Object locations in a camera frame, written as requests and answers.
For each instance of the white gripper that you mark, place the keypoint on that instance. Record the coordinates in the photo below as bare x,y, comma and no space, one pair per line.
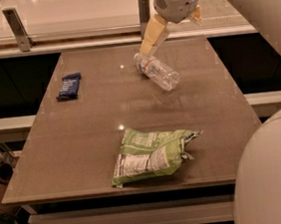
178,6

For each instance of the clear plastic water bottle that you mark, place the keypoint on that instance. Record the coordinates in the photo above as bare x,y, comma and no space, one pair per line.
161,73

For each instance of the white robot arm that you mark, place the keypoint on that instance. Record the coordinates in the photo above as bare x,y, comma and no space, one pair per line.
257,197

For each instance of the blue snack bar wrapper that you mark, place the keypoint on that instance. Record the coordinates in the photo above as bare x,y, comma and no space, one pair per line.
69,87

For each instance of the green chip bag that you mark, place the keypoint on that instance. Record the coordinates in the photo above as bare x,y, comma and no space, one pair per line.
152,154

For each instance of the black round object on floor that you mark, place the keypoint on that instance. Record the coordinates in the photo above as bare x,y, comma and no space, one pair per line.
6,171

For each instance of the middle metal railing bracket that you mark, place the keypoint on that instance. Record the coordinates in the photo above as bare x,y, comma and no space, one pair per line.
144,15

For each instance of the metal railing bracket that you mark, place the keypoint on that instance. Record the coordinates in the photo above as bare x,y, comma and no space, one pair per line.
24,42
144,15

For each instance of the left metal railing bracket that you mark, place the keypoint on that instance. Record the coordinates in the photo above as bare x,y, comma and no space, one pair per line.
24,42

